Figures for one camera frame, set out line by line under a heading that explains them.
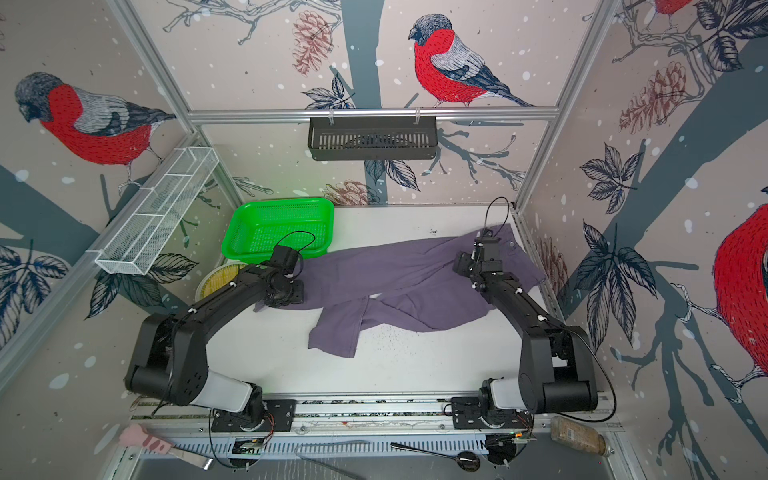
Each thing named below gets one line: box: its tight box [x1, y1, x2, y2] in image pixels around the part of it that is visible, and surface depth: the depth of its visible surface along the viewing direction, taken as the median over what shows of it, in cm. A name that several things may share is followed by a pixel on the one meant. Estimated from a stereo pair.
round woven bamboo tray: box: [195, 260, 248, 303], surface depth 100 cm
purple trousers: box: [255, 229, 545, 358], surface depth 96 cm
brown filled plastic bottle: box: [550, 415, 611, 457], surface depth 68 cm
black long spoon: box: [390, 442, 480, 472], surface depth 68 cm
